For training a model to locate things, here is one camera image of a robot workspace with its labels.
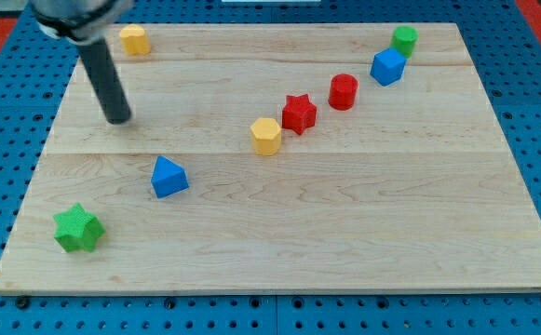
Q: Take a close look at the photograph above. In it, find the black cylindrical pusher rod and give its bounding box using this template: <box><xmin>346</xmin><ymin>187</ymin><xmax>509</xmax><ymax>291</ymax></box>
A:
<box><xmin>77</xmin><ymin>37</ymin><xmax>131</xmax><ymax>125</ymax></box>

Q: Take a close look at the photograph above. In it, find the yellow heart block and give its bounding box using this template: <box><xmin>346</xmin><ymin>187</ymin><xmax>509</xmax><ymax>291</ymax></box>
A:
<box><xmin>118</xmin><ymin>24</ymin><xmax>151</xmax><ymax>56</ymax></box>

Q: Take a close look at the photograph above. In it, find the blue triangle block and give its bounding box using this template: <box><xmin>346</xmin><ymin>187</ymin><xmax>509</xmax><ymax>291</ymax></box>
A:
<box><xmin>151</xmin><ymin>155</ymin><xmax>189</xmax><ymax>198</ymax></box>

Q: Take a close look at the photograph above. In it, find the green star block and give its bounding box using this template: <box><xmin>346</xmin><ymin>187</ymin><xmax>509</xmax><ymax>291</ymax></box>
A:
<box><xmin>53</xmin><ymin>203</ymin><xmax>105</xmax><ymax>252</ymax></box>

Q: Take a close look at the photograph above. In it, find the yellow hexagon block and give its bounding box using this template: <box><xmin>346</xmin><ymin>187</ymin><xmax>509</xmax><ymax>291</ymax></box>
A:
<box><xmin>250</xmin><ymin>118</ymin><xmax>281</xmax><ymax>155</ymax></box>

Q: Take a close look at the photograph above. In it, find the wooden board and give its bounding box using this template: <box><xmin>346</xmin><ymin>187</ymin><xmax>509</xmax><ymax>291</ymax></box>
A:
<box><xmin>0</xmin><ymin>23</ymin><xmax>541</xmax><ymax>296</ymax></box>

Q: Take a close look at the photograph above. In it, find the red star block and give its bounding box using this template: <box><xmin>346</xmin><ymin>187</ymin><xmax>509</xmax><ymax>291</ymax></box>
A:
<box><xmin>281</xmin><ymin>94</ymin><xmax>318</xmax><ymax>135</ymax></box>

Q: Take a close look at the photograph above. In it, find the red cylinder block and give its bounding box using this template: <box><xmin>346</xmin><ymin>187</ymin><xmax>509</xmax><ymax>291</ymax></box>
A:
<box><xmin>328</xmin><ymin>74</ymin><xmax>358</xmax><ymax>111</ymax></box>

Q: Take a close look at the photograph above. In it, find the blue cube block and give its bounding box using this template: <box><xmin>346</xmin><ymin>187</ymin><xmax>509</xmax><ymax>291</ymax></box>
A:
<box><xmin>370</xmin><ymin>47</ymin><xmax>407</xmax><ymax>87</ymax></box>

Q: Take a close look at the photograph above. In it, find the green cylinder block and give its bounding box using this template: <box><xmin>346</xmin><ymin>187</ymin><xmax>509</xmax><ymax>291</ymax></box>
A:
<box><xmin>390</xmin><ymin>25</ymin><xmax>419</xmax><ymax>59</ymax></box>

